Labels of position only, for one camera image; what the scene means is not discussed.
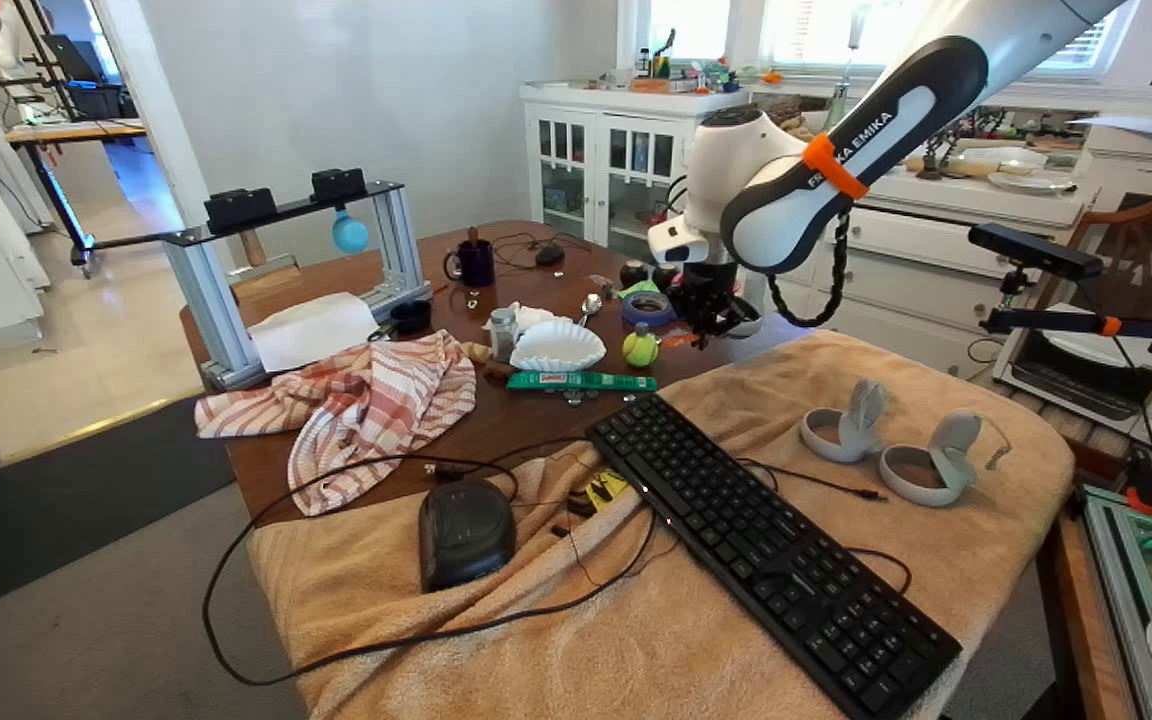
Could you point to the white cabinet with glass doors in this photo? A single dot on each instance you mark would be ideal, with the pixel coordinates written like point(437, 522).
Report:
point(601, 162)

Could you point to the black computer mouse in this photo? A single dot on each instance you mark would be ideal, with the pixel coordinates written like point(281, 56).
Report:
point(467, 534)

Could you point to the green toothpaste tube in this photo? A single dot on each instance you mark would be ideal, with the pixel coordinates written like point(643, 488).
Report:
point(580, 382)

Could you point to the black computer keyboard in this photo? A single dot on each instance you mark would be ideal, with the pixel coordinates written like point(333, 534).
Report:
point(862, 641)

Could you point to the red white striped cloth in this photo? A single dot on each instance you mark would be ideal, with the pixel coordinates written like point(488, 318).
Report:
point(350, 413)

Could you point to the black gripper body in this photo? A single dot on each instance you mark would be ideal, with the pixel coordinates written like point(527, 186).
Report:
point(704, 299)

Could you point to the green tennis ball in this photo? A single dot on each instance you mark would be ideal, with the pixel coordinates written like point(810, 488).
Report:
point(643, 349)

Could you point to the black camera on boom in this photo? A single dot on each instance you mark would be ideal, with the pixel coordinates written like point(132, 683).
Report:
point(1026, 249)

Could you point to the black mug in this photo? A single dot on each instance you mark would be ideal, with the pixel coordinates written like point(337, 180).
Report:
point(470, 263)

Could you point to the aluminium camera stand frame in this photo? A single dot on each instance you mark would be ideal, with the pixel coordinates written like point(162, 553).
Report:
point(252, 244)

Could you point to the white scalloped dish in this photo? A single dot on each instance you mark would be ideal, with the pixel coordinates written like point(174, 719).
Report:
point(557, 347)

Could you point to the blue balloon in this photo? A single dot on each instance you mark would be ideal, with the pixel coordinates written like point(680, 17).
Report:
point(350, 235)

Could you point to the gray VR controller middle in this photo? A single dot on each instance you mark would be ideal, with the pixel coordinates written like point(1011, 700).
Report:
point(850, 433)

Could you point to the gray vr controller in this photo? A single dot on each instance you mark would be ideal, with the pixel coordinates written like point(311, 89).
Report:
point(933, 472)
point(850, 433)

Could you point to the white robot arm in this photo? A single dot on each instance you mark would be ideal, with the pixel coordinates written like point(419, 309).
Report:
point(757, 197)

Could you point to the gray VR controller near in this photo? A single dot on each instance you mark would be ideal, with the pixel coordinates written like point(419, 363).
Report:
point(933, 472)

